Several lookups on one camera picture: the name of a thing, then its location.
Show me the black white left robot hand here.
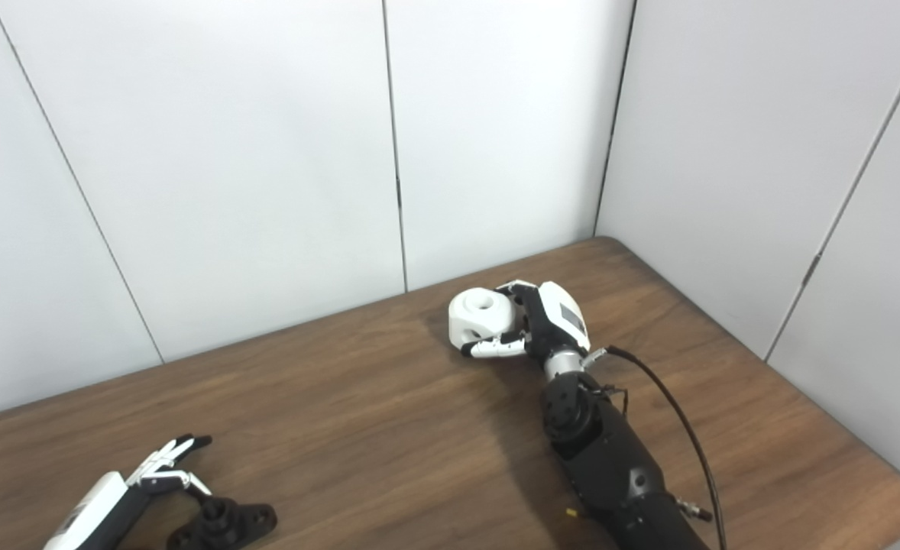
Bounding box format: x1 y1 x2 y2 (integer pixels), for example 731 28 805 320
43 434 213 550

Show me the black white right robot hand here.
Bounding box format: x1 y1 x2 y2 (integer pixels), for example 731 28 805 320
460 280 593 364

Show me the round white plastic piece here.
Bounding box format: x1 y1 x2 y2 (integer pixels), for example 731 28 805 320
448 288 525 352

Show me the black flanged holder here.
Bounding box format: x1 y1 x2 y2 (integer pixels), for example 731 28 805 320
166 497 278 550

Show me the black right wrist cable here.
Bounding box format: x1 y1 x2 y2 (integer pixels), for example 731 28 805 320
584 345 728 550

